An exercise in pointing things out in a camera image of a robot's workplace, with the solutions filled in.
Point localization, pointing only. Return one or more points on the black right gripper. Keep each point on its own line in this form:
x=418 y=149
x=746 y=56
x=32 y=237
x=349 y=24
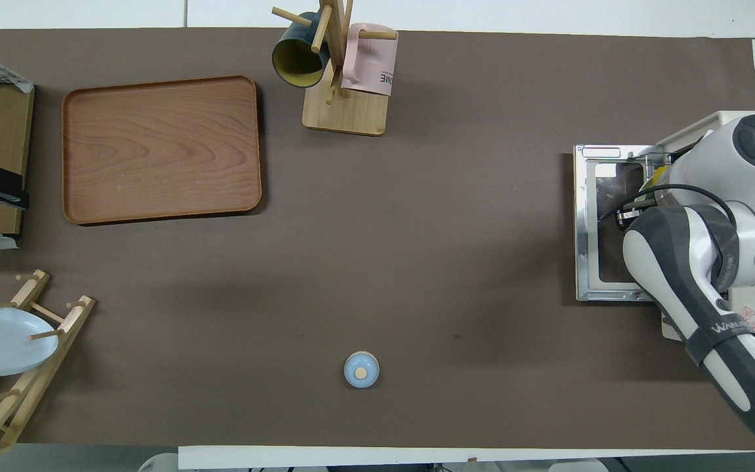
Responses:
x=636 y=215

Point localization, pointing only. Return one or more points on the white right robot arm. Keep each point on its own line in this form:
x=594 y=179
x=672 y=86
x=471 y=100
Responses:
x=692 y=249

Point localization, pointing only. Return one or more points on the brown wooden serving tray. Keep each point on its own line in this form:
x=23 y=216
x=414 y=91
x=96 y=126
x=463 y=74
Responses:
x=161 y=151

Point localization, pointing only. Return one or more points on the wooden dish rack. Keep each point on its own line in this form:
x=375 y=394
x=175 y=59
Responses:
x=20 y=387

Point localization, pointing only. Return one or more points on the large brown table mat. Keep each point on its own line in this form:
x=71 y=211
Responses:
x=417 y=262

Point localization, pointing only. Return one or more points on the pink mug with lettering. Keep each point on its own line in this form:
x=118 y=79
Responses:
x=371 y=62

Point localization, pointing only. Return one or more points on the white round base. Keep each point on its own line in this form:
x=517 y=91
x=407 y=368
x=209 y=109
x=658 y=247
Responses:
x=158 y=463

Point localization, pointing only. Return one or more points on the wooden mug tree stand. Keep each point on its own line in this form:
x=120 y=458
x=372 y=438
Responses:
x=345 y=115

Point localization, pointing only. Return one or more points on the blue jar with wooden lid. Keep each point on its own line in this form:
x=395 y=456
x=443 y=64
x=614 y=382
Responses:
x=361 y=370

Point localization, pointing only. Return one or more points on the dark green mug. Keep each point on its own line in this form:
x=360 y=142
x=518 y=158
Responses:
x=295 y=59

